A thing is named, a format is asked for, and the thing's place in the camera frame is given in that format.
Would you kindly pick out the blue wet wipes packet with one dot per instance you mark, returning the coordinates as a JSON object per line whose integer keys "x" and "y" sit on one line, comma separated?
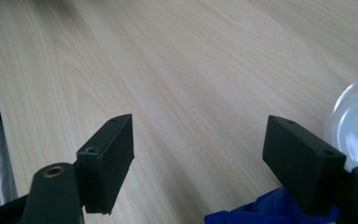
{"x": 261, "y": 211}

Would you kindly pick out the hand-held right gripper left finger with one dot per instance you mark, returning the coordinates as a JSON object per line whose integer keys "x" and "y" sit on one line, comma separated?
{"x": 105, "y": 161}

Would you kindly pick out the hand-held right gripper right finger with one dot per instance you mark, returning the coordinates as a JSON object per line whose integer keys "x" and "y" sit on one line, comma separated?
{"x": 304, "y": 165}

